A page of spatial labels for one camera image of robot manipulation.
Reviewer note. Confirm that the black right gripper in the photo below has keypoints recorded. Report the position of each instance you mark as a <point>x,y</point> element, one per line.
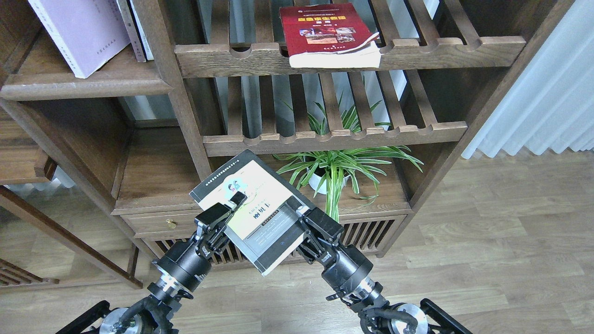
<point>346,269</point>

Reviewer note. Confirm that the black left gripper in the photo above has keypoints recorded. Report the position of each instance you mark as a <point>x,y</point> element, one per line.
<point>185,265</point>

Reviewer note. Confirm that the green and black book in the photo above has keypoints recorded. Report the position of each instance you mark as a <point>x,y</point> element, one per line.
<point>264,218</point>

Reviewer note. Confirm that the red cover book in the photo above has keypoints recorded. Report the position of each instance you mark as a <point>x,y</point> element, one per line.
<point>330,36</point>

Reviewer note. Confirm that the pale lilac white book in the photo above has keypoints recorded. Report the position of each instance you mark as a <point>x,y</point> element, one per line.
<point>88,33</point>

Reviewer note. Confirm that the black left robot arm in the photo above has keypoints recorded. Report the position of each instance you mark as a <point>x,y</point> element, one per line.
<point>150,315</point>

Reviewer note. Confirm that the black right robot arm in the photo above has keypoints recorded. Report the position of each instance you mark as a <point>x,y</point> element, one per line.
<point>377,316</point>

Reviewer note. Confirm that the brass drawer knob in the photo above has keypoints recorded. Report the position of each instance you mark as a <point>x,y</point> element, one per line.
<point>171,223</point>

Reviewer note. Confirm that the green spider plant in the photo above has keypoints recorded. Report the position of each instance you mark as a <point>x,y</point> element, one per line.
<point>332,166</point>

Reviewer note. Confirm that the dark wooden bookshelf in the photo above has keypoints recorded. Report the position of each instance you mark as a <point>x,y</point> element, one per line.
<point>136,137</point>

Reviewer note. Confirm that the white blue upright book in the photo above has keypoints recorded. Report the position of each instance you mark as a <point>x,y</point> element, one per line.
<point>139,29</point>

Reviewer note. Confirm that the grey upright book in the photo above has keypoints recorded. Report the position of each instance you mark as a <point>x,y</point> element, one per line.
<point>129,23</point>

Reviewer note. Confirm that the white sheer curtain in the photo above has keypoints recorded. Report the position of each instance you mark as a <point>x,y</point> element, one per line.
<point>550,106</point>

